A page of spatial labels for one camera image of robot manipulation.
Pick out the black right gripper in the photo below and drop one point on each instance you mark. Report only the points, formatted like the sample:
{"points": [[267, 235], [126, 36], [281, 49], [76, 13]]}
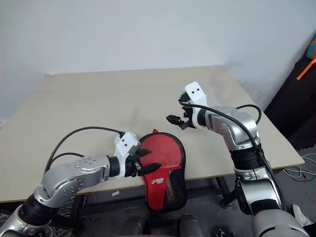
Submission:
{"points": [[188, 121]]}

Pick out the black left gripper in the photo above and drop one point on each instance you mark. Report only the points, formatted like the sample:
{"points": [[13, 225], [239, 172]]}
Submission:
{"points": [[132, 167]]}

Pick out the red black paddle case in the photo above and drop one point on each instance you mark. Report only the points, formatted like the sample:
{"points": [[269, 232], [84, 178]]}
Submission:
{"points": [[160, 190]]}

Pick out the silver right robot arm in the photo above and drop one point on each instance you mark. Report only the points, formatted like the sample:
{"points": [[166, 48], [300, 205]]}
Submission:
{"points": [[243, 138]]}

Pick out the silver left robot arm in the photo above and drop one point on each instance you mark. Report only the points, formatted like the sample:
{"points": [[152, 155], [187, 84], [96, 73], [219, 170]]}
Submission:
{"points": [[86, 168]]}

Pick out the dark rounded shape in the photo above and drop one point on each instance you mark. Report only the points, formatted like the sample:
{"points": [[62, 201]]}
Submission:
{"points": [[191, 225]]}

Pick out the black table leg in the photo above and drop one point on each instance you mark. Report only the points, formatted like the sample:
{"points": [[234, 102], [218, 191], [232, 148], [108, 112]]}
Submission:
{"points": [[77, 209], [225, 192]]}

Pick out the black white patterned mat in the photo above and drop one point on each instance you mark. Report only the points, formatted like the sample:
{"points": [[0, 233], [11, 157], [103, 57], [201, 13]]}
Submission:
{"points": [[59, 228]]}

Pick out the large black fabric object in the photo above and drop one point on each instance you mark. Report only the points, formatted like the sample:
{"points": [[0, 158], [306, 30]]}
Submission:
{"points": [[293, 111]]}

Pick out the teal orange object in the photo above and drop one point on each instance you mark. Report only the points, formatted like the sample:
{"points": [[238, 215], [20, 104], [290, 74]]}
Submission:
{"points": [[312, 48]]}

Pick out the white crumpled paper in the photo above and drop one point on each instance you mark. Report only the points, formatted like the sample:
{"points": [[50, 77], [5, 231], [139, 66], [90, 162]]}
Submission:
{"points": [[301, 214]]}

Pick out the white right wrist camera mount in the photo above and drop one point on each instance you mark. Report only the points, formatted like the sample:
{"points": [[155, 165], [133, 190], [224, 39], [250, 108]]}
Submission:
{"points": [[196, 92]]}

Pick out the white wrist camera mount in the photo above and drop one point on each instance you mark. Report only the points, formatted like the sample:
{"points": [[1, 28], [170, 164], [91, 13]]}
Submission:
{"points": [[125, 143], [196, 92]]}

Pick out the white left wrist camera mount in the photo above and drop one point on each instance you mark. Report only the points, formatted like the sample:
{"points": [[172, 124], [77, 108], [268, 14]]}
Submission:
{"points": [[125, 143]]}

